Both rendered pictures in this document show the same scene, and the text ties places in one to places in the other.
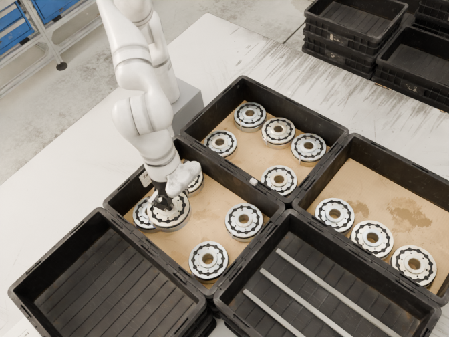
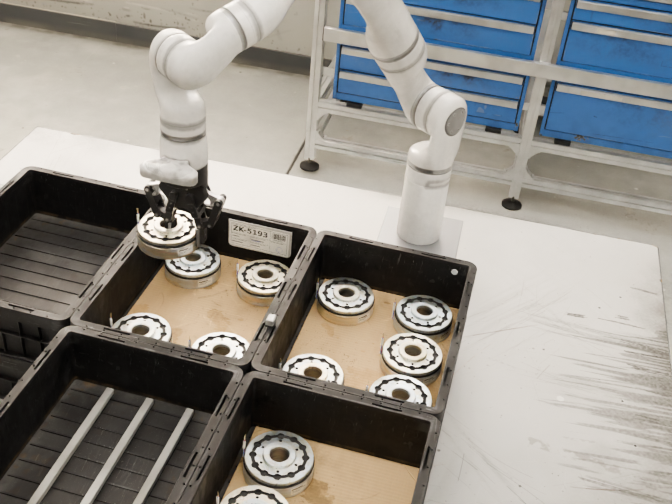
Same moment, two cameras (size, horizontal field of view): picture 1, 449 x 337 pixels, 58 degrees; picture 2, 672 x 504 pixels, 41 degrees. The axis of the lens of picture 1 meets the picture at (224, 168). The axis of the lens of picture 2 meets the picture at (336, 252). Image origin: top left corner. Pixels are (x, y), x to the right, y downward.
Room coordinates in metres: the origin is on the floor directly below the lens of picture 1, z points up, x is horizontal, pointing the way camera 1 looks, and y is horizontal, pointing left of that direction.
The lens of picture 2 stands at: (-0.04, -0.99, 1.87)
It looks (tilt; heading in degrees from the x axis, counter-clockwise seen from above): 36 degrees down; 52
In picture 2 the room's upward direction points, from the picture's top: 6 degrees clockwise
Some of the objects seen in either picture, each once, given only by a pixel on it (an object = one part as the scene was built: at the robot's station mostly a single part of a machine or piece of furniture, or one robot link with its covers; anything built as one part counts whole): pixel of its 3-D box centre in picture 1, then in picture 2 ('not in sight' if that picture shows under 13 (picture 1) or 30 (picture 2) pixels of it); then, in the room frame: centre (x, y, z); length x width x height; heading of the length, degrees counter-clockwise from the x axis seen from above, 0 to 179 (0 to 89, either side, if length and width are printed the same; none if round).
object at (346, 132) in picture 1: (262, 134); (372, 316); (0.73, -0.13, 0.92); 0.40 x 0.30 x 0.02; 40
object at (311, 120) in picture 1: (262, 144); (369, 339); (0.73, -0.13, 0.87); 0.40 x 0.30 x 0.11; 40
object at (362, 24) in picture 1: (348, 45); not in sight; (1.62, -0.76, 0.37); 0.40 x 0.30 x 0.45; 42
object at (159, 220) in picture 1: (168, 207); (168, 227); (0.49, 0.15, 1.01); 0.10 x 0.10 x 0.01
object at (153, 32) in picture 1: (150, 39); (435, 130); (1.07, 0.15, 1.05); 0.09 x 0.09 x 0.17; 8
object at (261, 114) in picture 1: (249, 114); (424, 313); (0.86, -0.11, 0.86); 0.10 x 0.10 x 0.01
